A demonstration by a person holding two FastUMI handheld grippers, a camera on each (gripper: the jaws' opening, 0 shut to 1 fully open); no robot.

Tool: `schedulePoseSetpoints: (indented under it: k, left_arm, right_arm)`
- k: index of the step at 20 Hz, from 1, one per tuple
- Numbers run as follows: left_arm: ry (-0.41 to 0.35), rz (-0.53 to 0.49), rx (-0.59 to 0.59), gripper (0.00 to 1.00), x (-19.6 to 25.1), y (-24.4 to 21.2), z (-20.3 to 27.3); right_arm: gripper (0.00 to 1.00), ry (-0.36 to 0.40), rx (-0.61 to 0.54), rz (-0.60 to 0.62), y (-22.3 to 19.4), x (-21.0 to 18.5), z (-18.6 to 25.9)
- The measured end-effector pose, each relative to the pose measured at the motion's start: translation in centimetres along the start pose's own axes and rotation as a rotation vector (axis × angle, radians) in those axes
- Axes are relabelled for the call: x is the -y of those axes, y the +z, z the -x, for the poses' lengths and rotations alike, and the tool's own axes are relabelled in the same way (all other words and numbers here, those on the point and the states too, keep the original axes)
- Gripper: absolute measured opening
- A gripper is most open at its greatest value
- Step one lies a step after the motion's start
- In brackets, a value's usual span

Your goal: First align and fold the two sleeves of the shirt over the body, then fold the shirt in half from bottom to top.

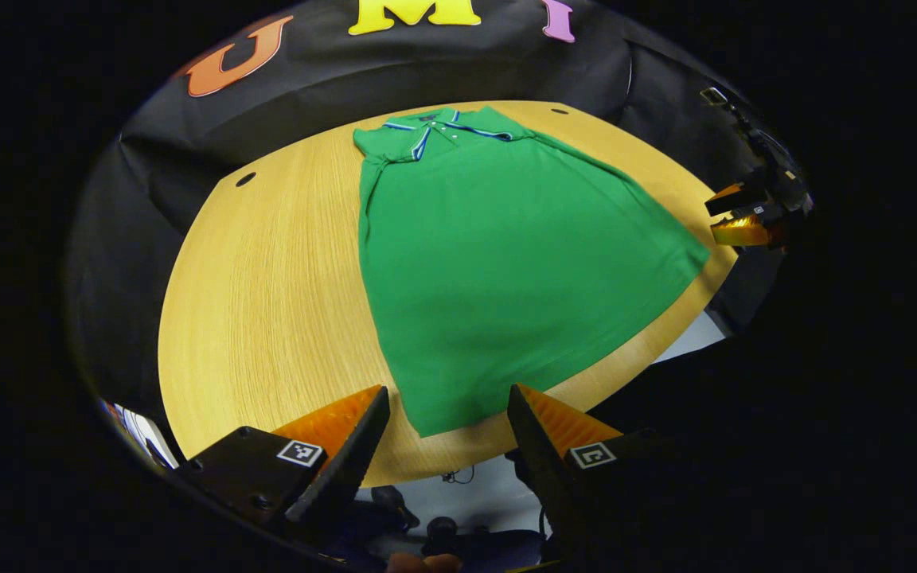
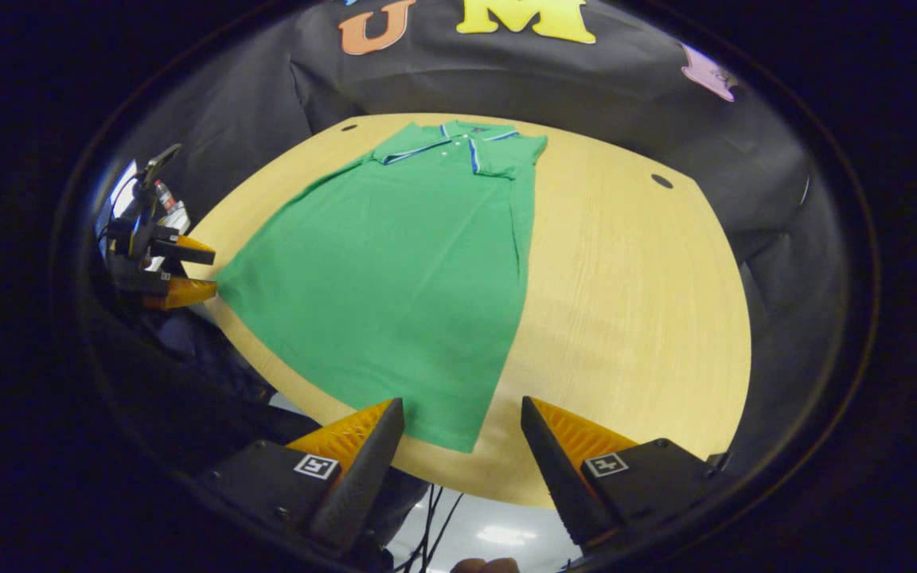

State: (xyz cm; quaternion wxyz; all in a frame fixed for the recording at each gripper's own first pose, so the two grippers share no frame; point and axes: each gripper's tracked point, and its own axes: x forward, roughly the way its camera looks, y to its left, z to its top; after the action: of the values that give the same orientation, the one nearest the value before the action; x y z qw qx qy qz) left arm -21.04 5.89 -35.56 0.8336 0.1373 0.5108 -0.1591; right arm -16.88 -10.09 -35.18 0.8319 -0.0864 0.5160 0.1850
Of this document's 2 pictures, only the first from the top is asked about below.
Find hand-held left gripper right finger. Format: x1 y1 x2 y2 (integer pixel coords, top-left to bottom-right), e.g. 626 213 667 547
506 384 714 562

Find white desk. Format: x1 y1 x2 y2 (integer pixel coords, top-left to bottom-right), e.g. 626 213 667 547
100 398 181 470

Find green T-shirt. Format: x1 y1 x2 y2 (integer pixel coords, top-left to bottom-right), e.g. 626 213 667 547
353 105 712 439

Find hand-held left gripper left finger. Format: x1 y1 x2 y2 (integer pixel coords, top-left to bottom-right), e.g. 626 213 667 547
180 385 392 530

